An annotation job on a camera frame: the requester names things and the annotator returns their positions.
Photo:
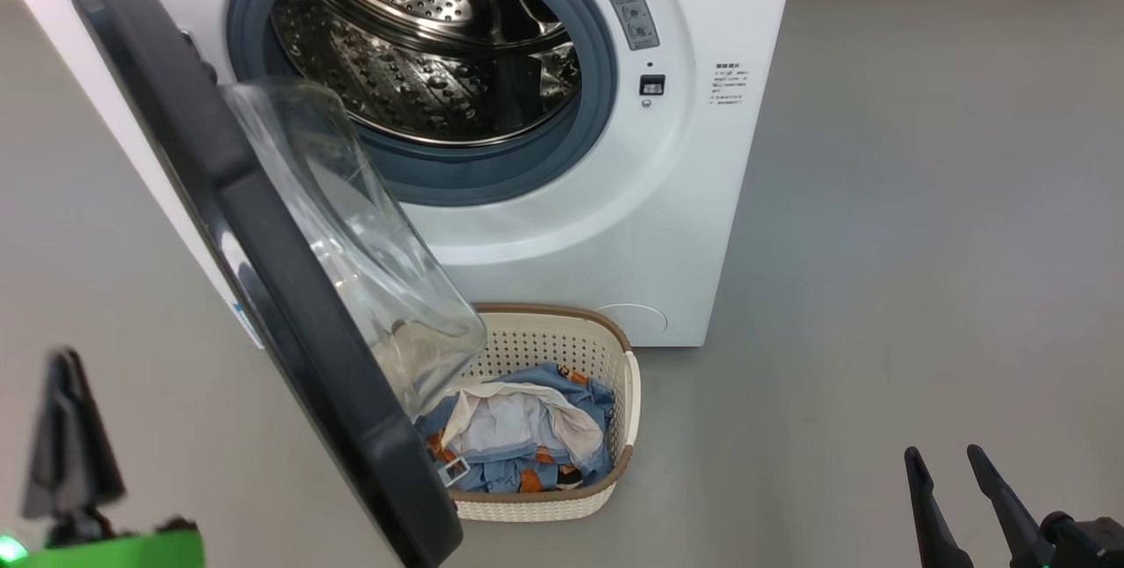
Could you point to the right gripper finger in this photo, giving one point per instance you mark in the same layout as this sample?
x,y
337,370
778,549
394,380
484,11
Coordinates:
x,y
935,524
1014,524

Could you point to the grey warning sticker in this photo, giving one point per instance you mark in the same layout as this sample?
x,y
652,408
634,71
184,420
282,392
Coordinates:
x,y
628,8

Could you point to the blue cartoon print garment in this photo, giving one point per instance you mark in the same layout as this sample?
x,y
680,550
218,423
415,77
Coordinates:
x,y
580,392

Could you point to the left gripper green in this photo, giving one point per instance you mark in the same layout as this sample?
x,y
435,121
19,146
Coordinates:
x,y
114,552

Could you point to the stainless steel washing machine drum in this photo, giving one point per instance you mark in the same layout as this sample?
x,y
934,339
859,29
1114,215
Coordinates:
x,y
395,68

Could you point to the white front-load washing machine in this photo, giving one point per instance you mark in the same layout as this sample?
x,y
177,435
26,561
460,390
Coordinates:
x,y
667,199

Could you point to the black round glass washer door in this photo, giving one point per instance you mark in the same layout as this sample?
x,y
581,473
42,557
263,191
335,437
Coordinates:
x,y
263,243

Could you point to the cream laundry basket brown rim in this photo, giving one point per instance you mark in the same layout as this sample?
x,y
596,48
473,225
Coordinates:
x,y
580,340

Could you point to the grey rubber door gasket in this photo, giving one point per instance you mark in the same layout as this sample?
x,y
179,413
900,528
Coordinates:
x,y
527,168

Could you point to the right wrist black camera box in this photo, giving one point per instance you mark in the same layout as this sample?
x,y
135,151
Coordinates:
x,y
1089,546

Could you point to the blue energy label sticker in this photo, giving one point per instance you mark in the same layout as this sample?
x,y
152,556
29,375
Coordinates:
x,y
241,318

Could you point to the black door lock latch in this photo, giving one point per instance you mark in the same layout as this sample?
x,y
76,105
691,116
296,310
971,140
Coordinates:
x,y
652,84

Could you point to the blue cartoon garment cream lining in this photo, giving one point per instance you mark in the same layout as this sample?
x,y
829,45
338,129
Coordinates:
x,y
509,423

